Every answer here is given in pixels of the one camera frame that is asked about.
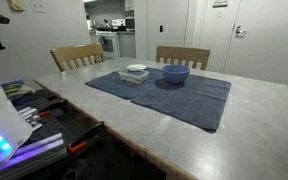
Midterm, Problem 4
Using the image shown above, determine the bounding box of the clear plastic food container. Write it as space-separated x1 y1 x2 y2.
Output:
118 68 150 85

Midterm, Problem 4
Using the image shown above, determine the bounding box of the blue plastic bowl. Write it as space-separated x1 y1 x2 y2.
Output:
161 64 191 85

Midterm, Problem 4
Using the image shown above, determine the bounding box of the small white plate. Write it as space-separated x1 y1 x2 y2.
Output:
126 63 148 72

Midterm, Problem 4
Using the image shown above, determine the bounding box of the dark blue cloth towel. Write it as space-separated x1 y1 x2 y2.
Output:
84 67 163 100
130 71 232 132

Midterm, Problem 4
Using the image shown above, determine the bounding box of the grey kitchen base cabinet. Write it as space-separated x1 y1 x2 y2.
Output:
117 31 137 58

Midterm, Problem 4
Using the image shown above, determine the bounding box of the white kitchen stove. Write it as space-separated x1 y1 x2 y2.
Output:
95 18 127 60

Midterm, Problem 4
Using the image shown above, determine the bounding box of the light wooden slat-back chair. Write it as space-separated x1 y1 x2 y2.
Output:
155 45 212 71
49 42 107 73

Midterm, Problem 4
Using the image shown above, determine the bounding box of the microwave oven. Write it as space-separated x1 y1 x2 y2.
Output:
124 17 136 31

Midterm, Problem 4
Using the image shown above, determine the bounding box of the black perforated mounting board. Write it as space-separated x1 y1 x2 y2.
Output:
12 89 102 149

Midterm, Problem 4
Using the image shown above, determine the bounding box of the door sign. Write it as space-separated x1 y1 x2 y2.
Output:
212 0 229 8

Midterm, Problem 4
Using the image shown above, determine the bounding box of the beige folded cloth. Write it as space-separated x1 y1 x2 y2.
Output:
6 84 37 101

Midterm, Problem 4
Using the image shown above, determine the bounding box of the blue folded cloth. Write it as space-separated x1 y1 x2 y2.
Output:
0 78 25 90

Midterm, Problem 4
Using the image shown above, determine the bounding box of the white door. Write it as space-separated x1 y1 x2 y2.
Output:
222 0 288 86

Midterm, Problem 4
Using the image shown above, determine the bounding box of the white kitchen wall cabinet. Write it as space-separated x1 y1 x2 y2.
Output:
124 0 135 12

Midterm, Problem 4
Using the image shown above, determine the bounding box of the black clamp orange handle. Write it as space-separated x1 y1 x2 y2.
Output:
36 98 68 118
66 120 106 155

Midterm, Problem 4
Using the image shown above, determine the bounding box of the silver door lever handle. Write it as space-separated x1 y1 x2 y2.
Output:
235 25 247 38

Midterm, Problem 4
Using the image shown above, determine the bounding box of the aluminium extrusion rail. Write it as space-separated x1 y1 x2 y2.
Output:
0 132 68 180

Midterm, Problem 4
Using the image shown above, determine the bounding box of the white double wall switch plate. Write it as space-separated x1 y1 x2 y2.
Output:
29 0 48 14

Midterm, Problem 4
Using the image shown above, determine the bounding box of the beige wall thermostat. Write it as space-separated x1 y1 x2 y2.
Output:
9 0 25 12

